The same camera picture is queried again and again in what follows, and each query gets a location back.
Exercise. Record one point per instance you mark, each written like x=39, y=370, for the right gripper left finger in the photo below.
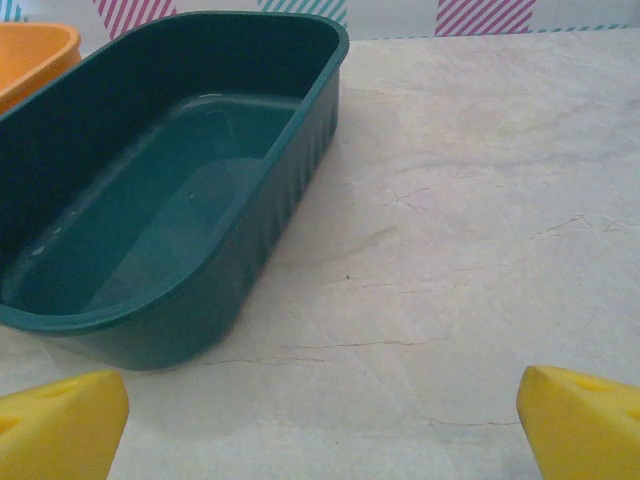
x=60, y=430

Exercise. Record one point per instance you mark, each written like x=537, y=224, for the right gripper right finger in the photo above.
x=580, y=435

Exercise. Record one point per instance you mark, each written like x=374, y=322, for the dark teal plastic container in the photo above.
x=150, y=200

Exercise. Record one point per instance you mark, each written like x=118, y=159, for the orange-yellow plastic container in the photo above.
x=30, y=60

